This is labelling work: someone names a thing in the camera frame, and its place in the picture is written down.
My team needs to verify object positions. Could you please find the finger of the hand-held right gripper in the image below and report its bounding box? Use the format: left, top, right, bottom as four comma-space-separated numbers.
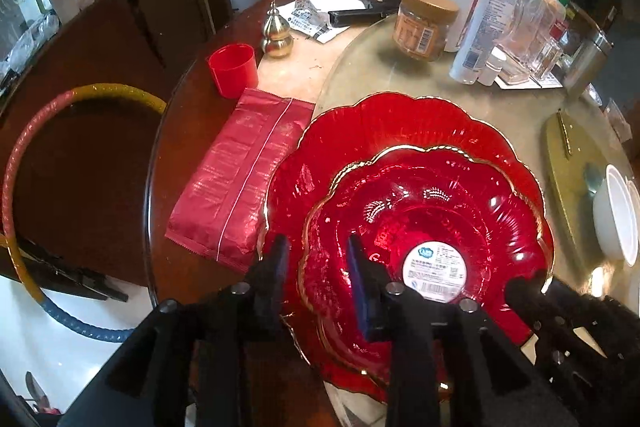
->
504, 274, 553, 348

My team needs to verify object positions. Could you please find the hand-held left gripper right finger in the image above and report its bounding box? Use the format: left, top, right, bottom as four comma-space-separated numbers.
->
348, 233, 581, 427

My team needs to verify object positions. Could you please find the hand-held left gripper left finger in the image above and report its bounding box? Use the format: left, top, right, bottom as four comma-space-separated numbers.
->
60, 234, 301, 427

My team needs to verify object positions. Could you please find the small red scalloped plate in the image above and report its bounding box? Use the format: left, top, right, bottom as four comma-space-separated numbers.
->
297, 146, 545, 382

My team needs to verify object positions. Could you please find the white bowl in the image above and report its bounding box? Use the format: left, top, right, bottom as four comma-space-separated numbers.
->
592, 164, 639, 262
625, 179, 640, 268

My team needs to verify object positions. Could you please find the large red scalloped plate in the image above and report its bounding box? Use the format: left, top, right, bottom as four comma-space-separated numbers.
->
260, 92, 556, 403

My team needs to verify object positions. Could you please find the red foil packet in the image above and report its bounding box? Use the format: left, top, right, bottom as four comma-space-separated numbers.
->
165, 88, 317, 263

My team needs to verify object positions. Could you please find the gold glitter round mat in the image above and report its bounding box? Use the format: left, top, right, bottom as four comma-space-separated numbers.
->
545, 112, 640, 269

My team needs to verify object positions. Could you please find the gold stick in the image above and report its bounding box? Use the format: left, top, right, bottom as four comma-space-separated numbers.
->
556, 108, 574, 158

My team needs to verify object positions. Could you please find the red plastic cup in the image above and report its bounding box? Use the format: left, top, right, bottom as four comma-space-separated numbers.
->
207, 44, 260, 98

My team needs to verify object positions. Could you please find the black floor stand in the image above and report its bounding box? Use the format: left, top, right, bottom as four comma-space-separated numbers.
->
15, 237, 129, 303

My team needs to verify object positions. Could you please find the round glass turntable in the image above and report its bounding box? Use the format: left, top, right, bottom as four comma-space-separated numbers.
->
317, 12, 640, 427

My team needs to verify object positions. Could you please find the printed paper sheet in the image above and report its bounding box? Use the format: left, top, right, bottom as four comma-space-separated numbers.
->
495, 72, 567, 90

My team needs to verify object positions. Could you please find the gold gourd ornament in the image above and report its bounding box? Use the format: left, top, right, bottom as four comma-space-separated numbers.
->
261, 0, 294, 58

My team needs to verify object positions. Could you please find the small white pill bottle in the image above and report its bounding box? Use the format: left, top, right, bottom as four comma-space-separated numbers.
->
477, 48, 507, 86

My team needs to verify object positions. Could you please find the stainless steel tumbler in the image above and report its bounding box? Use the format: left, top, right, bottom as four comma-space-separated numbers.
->
562, 31, 614, 100

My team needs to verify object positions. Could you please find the clear acrylic box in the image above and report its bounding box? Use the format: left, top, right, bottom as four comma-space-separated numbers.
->
530, 36, 564, 78

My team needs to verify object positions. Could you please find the crumpled printed wrapper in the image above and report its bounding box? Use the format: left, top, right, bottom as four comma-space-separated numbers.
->
291, 0, 329, 38

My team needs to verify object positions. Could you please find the flat black bar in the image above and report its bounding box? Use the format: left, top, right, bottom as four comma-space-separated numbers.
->
327, 7, 401, 28

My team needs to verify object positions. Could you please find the clear jar with tan lid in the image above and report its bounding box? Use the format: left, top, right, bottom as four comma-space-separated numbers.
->
393, 0, 460, 62

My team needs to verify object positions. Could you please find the white lotion bottle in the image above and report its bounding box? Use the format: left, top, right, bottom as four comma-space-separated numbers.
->
449, 0, 524, 86

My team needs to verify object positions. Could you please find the multicoloured hula hoop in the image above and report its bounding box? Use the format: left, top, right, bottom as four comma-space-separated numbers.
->
0, 83, 167, 344

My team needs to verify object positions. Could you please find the clear glass pitcher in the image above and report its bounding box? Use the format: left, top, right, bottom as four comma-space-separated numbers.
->
500, 0, 567, 74

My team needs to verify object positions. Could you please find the dark wooden cabinet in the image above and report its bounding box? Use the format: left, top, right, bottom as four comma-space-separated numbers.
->
0, 0, 232, 108

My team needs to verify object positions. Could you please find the clear plastic bag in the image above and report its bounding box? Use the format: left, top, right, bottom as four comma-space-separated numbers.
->
9, 14, 62, 64

